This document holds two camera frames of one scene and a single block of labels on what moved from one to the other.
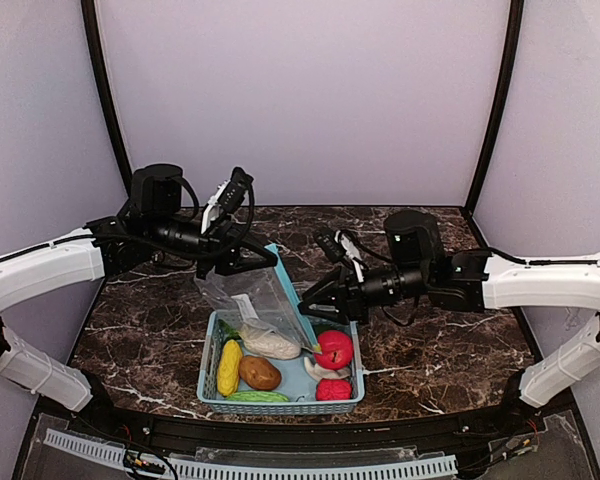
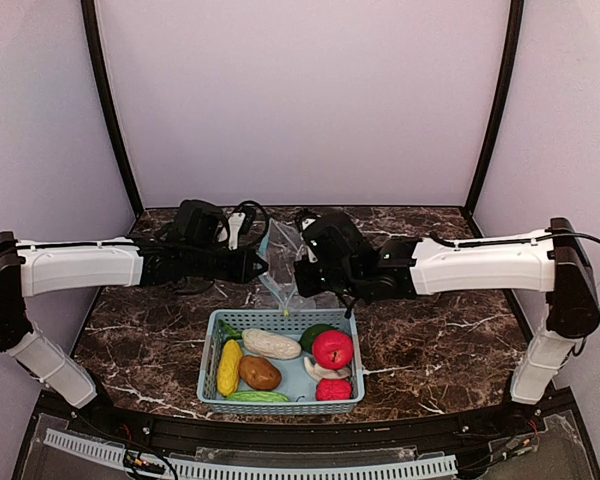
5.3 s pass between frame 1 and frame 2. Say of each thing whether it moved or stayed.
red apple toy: stayed
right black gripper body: moved
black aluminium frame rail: stayed
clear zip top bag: moved
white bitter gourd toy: stayed
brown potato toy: stayed
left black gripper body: stayed
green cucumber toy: stayed
